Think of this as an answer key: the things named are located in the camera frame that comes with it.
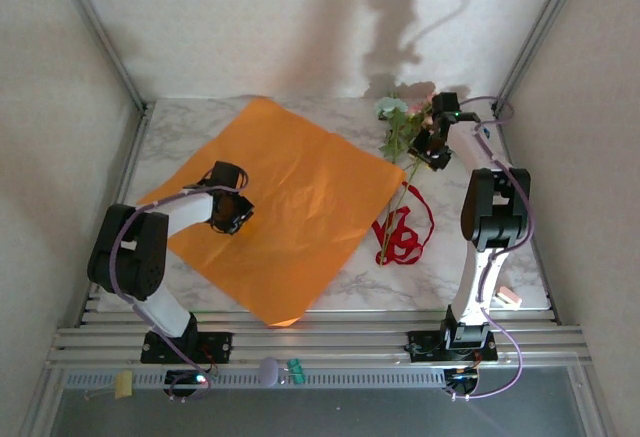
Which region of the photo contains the small pink eraser block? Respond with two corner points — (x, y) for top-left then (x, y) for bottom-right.
(492, 284), (524, 311)

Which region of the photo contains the purple oval pebble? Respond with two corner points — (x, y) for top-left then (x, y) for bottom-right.
(257, 355), (280, 388)

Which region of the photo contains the yellow binder clip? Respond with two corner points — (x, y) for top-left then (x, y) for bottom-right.
(83, 369), (135, 402)

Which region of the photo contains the red ribbon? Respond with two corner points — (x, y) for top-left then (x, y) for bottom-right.
(370, 181), (436, 267)

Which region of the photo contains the orange wrapping paper sheet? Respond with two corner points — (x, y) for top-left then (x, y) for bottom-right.
(135, 96), (407, 329)

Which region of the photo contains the pink artificial flower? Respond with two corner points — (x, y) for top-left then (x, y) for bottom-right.
(405, 98), (435, 133)

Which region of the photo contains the aluminium corner post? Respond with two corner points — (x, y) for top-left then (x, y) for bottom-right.
(492, 0), (591, 114)
(47, 0), (151, 114)

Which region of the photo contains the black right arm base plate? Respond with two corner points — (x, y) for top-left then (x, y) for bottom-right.
(405, 329), (500, 363)

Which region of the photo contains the grey slotted cable duct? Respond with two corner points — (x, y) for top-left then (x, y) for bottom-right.
(62, 369), (446, 391)

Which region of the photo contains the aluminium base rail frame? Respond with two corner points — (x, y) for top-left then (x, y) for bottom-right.
(44, 99), (596, 371)

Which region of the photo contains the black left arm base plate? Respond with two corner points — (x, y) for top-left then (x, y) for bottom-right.
(139, 330), (235, 364)

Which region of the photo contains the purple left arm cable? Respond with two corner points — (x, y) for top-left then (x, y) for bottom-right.
(107, 169), (250, 403)

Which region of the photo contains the light blue artificial flower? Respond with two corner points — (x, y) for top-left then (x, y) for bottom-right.
(374, 95), (426, 267)

